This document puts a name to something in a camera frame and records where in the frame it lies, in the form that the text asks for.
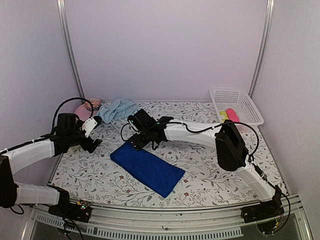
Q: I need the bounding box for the floral tablecloth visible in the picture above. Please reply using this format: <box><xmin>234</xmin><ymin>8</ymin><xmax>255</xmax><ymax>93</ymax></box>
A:
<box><xmin>50</xmin><ymin>99</ymin><xmax>281</xmax><ymax>208</ymax></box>

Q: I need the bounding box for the dark blue towel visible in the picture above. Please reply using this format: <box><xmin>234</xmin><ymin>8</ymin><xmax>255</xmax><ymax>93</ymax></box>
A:
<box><xmin>110</xmin><ymin>142</ymin><xmax>185</xmax><ymax>198</ymax></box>

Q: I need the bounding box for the black camera cable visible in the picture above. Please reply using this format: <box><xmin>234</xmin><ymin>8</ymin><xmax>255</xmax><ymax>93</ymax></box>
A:
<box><xmin>51</xmin><ymin>97</ymin><xmax>95</xmax><ymax>131</ymax></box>
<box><xmin>120</xmin><ymin>121</ymin><xmax>292</xmax><ymax>226</ymax></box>

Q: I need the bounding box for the white plastic basket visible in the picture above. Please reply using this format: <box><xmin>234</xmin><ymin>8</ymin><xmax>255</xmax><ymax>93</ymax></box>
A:
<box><xmin>209</xmin><ymin>88</ymin><xmax>264</xmax><ymax>127</ymax></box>

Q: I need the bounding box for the light blue towel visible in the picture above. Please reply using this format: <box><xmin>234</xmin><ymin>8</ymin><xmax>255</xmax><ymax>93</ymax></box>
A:
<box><xmin>97</xmin><ymin>98</ymin><xmax>138</xmax><ymax>124</ymax></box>

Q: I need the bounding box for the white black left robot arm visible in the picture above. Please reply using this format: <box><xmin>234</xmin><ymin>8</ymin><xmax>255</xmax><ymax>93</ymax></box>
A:
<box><xmin>0</xmin><ymin>113</ymin><xmax>102</xmax><ymax>217</ymax></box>

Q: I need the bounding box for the left aluminium frame post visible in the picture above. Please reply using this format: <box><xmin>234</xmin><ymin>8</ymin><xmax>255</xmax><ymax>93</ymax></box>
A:
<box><xmin>56</xmin><ymin>0</ymin><xmax>85</xmax><ymax>98</ymax></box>

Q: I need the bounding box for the pink plate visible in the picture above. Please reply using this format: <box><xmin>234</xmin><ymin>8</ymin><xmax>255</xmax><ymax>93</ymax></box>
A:
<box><xmin>74</xmin><ymin>102</ymin><xmax>101</xmax><ymax>121</ymax></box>

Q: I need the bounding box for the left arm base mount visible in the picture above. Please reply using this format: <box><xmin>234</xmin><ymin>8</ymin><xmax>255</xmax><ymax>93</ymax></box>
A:
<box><xmin>48</xmin><ymin>198</ymin><xmax>92</xmax><ymax>223</ymax></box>

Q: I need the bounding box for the yellow rolled towel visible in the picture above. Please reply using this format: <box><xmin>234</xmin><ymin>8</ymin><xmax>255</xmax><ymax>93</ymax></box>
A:
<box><xmin>219</xmin><ymin>110</ymin><xmax>229</xmax><ymax>122</ymax></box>

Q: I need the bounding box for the right black camera cable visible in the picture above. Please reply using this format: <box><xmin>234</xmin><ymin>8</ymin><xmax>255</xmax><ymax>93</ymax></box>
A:
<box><xmin>120</xmin><ymin>121</ymin><xmax>292</xmax><ymax>226</ymax></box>

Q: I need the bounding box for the pink rolled towel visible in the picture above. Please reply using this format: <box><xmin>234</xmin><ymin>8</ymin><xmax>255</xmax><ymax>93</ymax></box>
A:
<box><xmin>225</xmin><ymin>108</ymin><xmax>240</xmax><ymax>122</ymax></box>

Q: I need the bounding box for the left black camera cable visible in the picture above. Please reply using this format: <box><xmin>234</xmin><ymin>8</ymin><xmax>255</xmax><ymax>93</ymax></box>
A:
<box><xmin>51</xmin><ymin>97</ymin><xmax>95</xmax><ymax>131</ymax></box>

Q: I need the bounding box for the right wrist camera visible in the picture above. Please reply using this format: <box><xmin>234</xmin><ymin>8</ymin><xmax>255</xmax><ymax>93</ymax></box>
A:
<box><xmin>127</xmin><ymin>109</ymin><xmax>157</xmax><ymax>132</ymax></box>

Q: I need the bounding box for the cream ceramic mug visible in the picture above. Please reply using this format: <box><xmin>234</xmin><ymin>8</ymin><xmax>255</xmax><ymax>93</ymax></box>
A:
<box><xmin>68</xmin><ymin>145</ymin><xmax>80</xmax><ymax>154</ymax></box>

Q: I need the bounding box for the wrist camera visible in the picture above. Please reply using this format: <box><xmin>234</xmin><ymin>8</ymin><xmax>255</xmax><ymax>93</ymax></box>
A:
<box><xmin>127</xmin><ymin>109</ymin><xmax>157</xmax><ymax>132</ymax></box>
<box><xmin>56</xmin><ymin>113</ymin><xmax>77</xmax><ymax>132</ymax></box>

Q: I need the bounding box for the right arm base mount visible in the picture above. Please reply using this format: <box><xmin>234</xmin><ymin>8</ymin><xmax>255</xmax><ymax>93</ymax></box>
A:
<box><xmin>240</xmin><ymin>200</ymin><xmax>285</xmax><ymax>223</ymax></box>

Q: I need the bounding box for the aluminium frame post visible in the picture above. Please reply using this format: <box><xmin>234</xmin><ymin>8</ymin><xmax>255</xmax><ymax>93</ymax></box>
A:
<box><xmin>56</xmin><ymin>0</ymin><xmax>85</xmax><ymax>98</ymax></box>
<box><xmin>248</xmin><ymin>0</ymin><xmax>275</xmax><ymax>99</ymax></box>

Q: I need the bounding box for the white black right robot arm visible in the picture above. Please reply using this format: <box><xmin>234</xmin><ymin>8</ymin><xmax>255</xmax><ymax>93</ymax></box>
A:
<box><xmin>127</xmin><ymin>115</ymin><xmax>282</xmax><ymax>218</ymax></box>

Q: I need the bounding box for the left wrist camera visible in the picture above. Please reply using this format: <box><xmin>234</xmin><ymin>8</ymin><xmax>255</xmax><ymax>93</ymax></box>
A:
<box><xmin>56</xmin><ymin>113</ymin><xmax>77</xmax><ymax>132</ymax></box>

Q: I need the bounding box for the right aluminium frame post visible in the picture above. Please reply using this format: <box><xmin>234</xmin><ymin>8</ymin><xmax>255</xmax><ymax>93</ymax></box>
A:
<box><xmin>248</xmin><ymin>0</ymin><xmax>275</xmax><ymax>99</ymax></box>

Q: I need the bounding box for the aluminium front rail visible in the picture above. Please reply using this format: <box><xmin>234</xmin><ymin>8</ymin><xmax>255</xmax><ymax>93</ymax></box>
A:
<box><xmin>21</xmin><ymin>195</ymin><xmax>315</xmax><ymax>240</ymax></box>

